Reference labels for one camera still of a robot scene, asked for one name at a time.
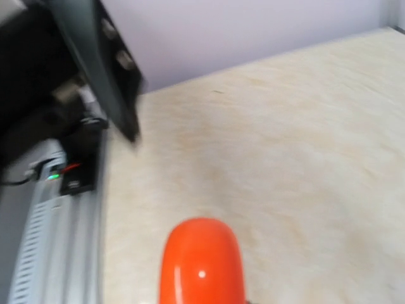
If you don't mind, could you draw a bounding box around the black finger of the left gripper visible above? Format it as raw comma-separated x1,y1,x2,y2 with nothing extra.
50,1,143,143

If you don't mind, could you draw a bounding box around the red round charging case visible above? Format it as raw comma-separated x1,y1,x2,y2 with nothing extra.
158,217,247,304

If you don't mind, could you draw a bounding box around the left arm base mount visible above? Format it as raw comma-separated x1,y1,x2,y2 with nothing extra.
34,117,108,196

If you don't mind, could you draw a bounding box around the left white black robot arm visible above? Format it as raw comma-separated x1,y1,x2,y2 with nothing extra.
1,1,143,167

